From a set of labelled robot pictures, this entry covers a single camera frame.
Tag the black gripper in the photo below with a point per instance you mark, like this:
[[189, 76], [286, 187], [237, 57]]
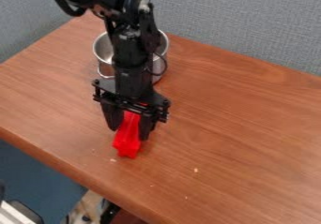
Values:
[[132, 94]]

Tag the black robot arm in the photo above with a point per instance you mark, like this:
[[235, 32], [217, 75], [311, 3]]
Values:
[[136, 40]]

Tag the white object under table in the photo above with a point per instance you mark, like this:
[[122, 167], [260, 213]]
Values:
[[11, 216]]

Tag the metal pot with handle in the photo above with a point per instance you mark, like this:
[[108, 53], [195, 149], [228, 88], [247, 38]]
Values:
[[104, 53]]

